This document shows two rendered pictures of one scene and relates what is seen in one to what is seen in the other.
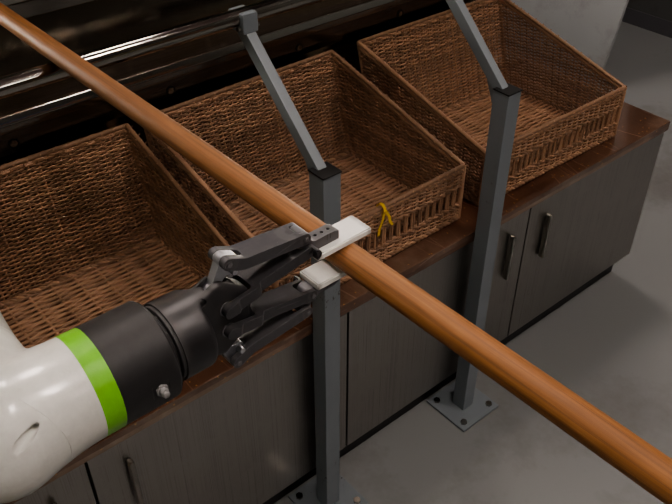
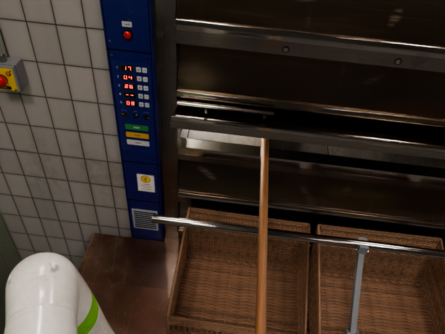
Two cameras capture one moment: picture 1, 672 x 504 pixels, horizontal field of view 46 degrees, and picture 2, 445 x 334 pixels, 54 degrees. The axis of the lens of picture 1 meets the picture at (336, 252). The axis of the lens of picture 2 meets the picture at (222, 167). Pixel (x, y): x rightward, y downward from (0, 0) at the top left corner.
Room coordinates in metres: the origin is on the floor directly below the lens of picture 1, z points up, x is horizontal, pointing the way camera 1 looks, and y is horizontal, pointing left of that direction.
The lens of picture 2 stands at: (0.34, -0.09, 2.33)
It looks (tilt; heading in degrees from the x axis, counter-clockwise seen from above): 44 degrees down; 43
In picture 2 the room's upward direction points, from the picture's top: 5 degrees clockwise
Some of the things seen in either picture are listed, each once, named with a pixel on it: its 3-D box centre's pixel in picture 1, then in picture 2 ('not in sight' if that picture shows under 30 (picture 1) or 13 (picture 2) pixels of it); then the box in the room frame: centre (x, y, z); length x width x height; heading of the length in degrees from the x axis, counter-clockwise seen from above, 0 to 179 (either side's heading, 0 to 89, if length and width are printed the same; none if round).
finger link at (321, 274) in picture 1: (335, 266); not in sight; (0.63, 0.00, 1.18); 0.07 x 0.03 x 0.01; 131
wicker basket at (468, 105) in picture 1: (490, 89); not in sight; (1.95, -0.41, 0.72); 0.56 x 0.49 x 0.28; 129
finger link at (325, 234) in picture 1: (314, 233); not in sight; (0.61, 0.02, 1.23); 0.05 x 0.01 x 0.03; 131
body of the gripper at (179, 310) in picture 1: (203, 321); not in sight; (0.53, 0.12, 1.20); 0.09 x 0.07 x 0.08; 131
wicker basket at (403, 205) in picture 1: (307, 169); (379, 294); (1.55, 0.06, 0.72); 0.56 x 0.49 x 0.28; 131
